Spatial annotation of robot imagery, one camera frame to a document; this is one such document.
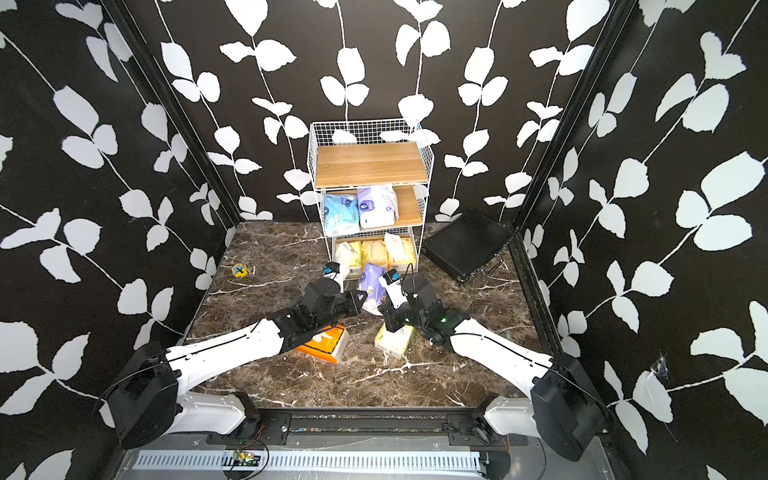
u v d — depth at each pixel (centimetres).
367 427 76
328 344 82
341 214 83
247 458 71
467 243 132
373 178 73
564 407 41
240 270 104
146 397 40
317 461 70
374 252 103
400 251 104
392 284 71
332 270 73
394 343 86
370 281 82
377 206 83
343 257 101
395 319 71
